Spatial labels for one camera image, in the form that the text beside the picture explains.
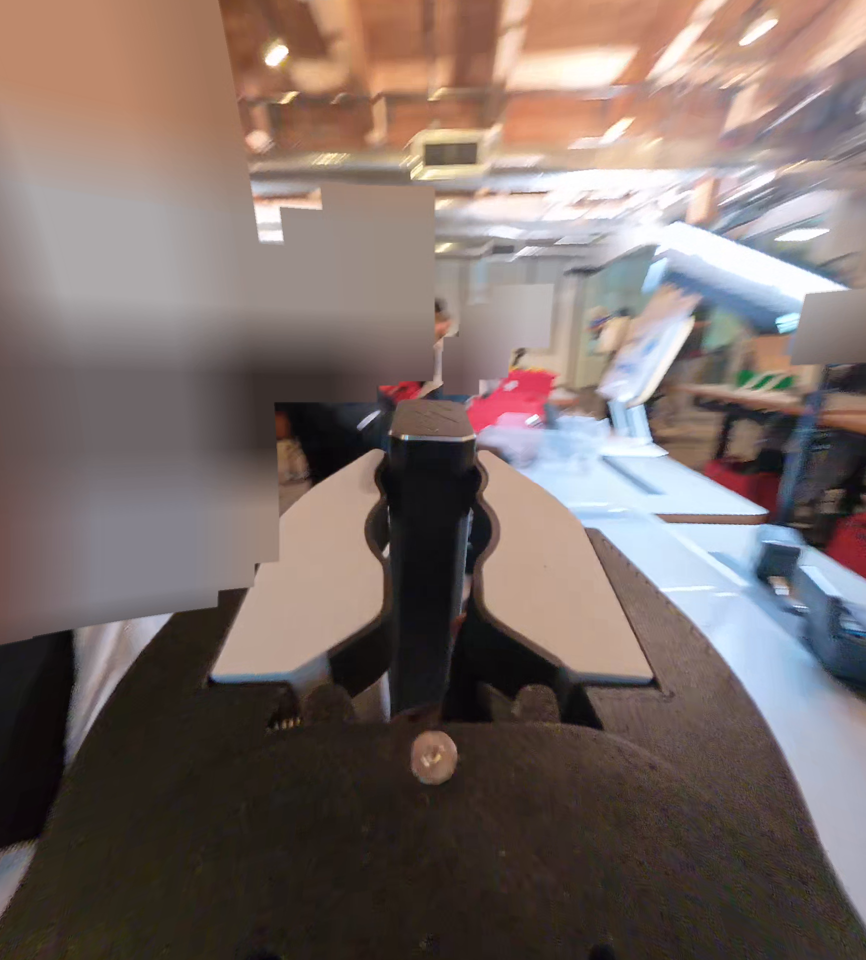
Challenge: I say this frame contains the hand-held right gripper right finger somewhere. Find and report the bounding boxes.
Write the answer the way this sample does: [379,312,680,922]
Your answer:
[466,448,657,711]

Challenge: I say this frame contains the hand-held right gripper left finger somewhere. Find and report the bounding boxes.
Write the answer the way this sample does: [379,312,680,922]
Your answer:
[210,448,397,696]

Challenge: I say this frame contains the black usb hub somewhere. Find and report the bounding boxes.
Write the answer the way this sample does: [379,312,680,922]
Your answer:
[384,399,479,717]

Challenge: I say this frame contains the red storage bin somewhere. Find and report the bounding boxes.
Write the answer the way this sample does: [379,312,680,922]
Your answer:
[469,369,558,435]

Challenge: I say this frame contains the small grey device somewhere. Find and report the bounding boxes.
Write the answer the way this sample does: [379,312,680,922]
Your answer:
[754,525,805,594]

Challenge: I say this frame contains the white printed banner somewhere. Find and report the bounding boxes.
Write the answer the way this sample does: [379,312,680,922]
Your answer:
[596,288,704,410]

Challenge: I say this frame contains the grey label printer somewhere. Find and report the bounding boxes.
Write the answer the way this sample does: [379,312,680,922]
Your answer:
[796,562,866,690]

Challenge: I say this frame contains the black shirt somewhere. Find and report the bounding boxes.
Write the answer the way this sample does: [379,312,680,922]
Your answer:
[0,630,78,856]

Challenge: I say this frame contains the wooden office desk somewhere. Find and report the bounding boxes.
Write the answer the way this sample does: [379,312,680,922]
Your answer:
[676,382,866,444]

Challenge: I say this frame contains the white led light panel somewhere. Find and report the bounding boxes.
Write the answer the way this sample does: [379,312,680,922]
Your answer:
[646,221,850,335]

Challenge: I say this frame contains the white ceiling vent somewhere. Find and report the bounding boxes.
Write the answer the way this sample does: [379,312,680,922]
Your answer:
[409,129,493,181]

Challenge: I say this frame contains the silver air duct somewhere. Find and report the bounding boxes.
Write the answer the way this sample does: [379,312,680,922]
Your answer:
[251,150,419,185]

